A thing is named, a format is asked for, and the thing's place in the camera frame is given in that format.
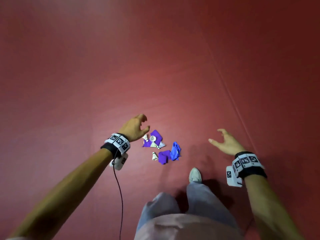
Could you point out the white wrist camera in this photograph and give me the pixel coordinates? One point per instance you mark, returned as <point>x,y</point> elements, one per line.
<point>231,177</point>
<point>120,161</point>

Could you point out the person's pale shirt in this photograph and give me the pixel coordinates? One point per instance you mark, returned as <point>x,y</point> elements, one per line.
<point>187,229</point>

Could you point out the blue cloth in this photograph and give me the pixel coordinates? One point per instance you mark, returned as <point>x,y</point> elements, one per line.
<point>175,151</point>

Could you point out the purple cloth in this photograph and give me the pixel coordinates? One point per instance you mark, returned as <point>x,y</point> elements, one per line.
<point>164,157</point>
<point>157,134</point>

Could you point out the black wristband with marker tiles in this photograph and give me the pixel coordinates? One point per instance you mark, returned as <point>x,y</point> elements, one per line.
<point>117,143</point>
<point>247,164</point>

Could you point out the person's right hand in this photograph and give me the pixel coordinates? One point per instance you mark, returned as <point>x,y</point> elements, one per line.
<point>230,144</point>

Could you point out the person's right shoe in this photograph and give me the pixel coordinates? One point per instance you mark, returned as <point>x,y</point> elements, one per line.
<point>195,175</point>

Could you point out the person's right forearm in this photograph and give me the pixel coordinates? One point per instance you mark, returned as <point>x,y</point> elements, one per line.
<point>270,209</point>

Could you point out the person's left forearm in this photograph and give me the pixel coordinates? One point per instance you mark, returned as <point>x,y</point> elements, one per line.
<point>70,184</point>

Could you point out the person's grey trousers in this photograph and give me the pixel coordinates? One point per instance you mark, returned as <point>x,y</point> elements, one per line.
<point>207,202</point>

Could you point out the person's left hand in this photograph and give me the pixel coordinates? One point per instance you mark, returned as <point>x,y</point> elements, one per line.
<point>133,129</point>

